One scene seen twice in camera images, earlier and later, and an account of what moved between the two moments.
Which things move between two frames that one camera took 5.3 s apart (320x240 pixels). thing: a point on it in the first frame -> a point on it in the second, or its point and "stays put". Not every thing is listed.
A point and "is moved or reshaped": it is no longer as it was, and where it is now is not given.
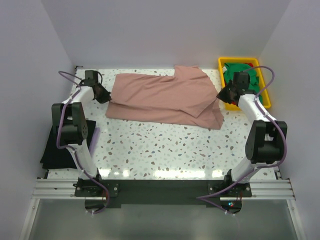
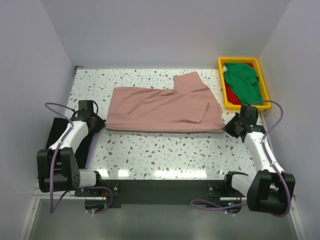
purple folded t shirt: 94,140 stays put
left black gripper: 102,93 -> 99,122
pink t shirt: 187,98 is moved or reshaped
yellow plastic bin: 266,103 stays put
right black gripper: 226,93 -> 230,126
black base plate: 163,193 stays put
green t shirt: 254,85 stays put
